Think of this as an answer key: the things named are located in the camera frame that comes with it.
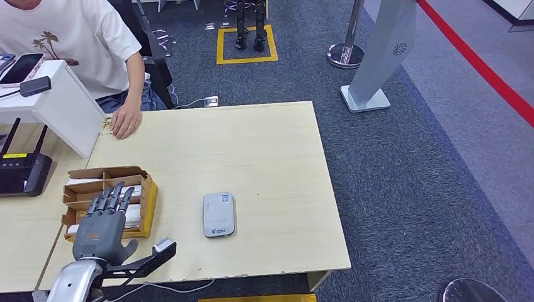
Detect black humanoid robot legs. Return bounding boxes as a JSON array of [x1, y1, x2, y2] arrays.
[[234, 0, 268, 53]]

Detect person's left hand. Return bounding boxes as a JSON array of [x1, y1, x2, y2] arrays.
[[110, 98, 144, 140]]

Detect yellow floor tape square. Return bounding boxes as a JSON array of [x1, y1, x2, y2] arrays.
[[198, 293, 317, 302], [216, 24, 279, 65]]

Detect white cabinet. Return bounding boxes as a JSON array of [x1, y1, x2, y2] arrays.
[[482, 0, 534, 33]]

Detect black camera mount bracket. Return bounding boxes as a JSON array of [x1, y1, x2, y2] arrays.
[[99, 242, 178, 280]]

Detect pale desk leg panel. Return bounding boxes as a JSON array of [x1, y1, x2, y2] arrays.
[[307, 271, 332, 293]]

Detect white floor cable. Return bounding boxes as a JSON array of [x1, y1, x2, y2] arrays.
[[169, 83, 207, 110]]

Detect white desktop shelf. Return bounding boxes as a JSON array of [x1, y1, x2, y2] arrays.
[[0, 60, 107, 159]]

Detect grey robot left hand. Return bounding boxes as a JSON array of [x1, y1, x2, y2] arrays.
[[72, 181, 139, 267]]

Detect chrome stanchion base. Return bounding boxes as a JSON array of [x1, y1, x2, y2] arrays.
[[438, 277, 509, 302]]

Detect cardboard organiser box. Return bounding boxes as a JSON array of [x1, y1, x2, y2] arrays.
[[61, 165, 159, 245]]

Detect white table frame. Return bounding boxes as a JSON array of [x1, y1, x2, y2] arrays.
[[132, 0, 200, 13]]

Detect chrome stanchion post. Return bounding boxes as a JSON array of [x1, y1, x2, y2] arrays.
[[326, 0, 366, 70]]

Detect long white cable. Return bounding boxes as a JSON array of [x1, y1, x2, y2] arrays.
[[106, 279, 215, 302]]

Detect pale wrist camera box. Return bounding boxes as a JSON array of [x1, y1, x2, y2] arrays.
[[152, 237, 174, 253]]

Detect grey kiosk stand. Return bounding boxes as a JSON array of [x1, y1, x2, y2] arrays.
[[339, 0, 418, 114]]

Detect black controller with antennas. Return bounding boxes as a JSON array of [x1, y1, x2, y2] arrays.
[[0, 118, 54, 198]]

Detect person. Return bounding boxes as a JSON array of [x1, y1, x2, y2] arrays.
[[0, 0, 168, 114]]

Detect black power bank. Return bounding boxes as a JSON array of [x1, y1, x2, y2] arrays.
[[20, 76, 52, 98]]

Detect smartphone with pink case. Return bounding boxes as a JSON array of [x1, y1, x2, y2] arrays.
[[0, 53, 46, 88]]

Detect black office chair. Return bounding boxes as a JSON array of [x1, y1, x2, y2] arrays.
[[106, 0, 174, 110]]

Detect grey card reader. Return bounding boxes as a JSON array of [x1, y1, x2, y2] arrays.
[[202, 192, 237, 239]]

